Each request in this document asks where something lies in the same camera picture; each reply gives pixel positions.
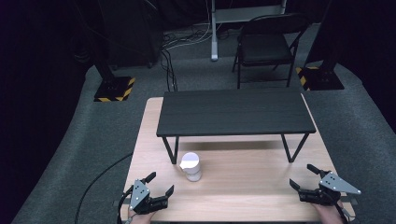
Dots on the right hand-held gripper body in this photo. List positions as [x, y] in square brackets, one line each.
[334, 184]

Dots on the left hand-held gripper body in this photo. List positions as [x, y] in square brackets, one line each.
[139, 193]

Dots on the white cup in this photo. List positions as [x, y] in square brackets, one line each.
[190, 166]

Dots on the person's left hand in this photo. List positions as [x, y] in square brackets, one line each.
[141, 218]

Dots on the person's right hand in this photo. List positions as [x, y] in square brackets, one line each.
[327, 214]

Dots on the striped stand base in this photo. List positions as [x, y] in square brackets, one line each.
[320, 79]
[113, 89]

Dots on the black shelf riser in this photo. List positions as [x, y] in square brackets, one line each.
[233, 112]

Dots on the black folding chair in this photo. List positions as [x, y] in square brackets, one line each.
[264, 46]

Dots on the dark cabinet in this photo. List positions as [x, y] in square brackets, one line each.
[130, 34]

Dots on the white metal desk frame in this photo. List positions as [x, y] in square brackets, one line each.
[214, 31]

